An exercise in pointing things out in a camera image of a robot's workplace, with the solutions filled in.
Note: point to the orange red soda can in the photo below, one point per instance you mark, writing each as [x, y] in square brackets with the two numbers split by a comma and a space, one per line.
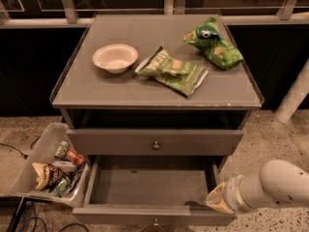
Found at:
[74, 157]

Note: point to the grey top drawer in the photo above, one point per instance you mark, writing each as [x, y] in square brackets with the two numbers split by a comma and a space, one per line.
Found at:
[155, 142]

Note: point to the grey drawer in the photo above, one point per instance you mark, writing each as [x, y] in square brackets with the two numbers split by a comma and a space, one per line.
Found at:
[155, 142]
[143, 190]

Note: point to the green soda can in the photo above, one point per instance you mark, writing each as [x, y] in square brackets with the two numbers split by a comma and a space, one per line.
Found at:
[62, 150]

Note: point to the grey wooden drawer cabinet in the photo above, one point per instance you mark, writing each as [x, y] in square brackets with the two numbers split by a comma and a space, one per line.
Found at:
[91, 98]

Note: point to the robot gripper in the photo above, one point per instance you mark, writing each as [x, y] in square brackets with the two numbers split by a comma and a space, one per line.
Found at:
[232, 190]

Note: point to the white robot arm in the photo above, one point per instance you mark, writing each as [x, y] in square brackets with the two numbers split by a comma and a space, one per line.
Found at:
[278, 184]

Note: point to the brown snack bag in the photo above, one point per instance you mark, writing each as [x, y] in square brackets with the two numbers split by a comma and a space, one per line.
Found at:
[48, 176]

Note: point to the clear plastic storage bin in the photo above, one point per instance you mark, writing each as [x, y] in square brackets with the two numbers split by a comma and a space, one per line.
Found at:
[44, 150]

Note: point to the crumpled green chip bag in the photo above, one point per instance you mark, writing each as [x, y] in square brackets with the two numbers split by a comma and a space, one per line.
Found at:
[206, 38]

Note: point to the dark blue snack packet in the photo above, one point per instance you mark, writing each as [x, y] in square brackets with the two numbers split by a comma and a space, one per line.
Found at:
[76, 176]

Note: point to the flat green chip bag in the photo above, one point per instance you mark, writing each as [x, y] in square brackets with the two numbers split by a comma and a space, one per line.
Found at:
[183, 77]

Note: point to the white paper bowl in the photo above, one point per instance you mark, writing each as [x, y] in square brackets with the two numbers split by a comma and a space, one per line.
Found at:
[115, 58]

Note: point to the silver soda can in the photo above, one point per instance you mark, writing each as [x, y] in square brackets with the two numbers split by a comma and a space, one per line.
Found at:
[65, 166]

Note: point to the green snack packet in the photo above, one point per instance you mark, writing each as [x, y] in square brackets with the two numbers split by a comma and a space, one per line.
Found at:
[61, 187]

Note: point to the white diagonal pole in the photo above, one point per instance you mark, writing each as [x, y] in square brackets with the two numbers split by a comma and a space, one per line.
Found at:
[295, 96]

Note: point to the metal window railing frame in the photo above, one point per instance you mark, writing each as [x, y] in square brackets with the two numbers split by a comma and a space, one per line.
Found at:
[80, 13]

